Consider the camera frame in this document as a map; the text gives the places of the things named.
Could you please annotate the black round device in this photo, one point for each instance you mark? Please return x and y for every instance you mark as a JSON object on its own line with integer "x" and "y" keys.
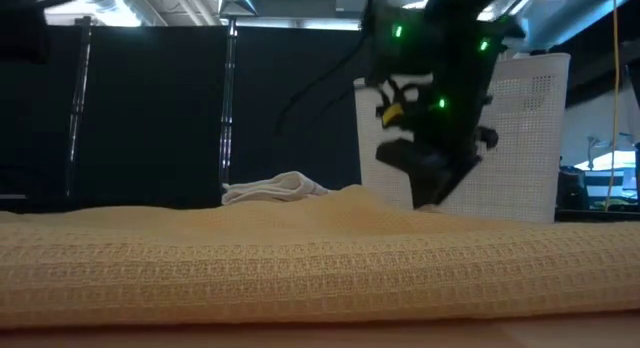
{"x": 571, "y": 190}

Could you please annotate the black slanted beam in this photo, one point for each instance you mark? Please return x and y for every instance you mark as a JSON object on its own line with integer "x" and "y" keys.
{"x": 590, "y": 78}

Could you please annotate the white plastic basket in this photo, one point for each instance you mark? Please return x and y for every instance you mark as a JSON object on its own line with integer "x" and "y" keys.
{"x": 525, "y": 153}

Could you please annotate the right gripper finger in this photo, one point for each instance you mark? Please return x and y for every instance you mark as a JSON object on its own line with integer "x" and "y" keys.
{"x": 417, "y": 168}
{"x": 455, "y": 173}

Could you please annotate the plain yellow towel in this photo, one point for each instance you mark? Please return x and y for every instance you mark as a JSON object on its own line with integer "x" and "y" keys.
{"x": 300, "y": 268}

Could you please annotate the black aluminium table frame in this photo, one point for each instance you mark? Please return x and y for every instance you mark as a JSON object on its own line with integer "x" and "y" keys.
{"x": 600, "y": 216}

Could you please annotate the black partition panel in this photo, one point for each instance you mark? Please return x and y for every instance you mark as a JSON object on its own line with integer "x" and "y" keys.
{"x": 300, "y": 153}
{"x": 150, "y": 113}
{"x": 35, "y": 128}

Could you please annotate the silver ventilation duct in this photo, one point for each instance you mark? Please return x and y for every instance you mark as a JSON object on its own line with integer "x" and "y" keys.
{"x": 237, "y": 0}

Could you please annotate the white striped towel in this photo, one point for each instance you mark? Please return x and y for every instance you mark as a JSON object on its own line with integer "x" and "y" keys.
{"x": 280, "y": 188}

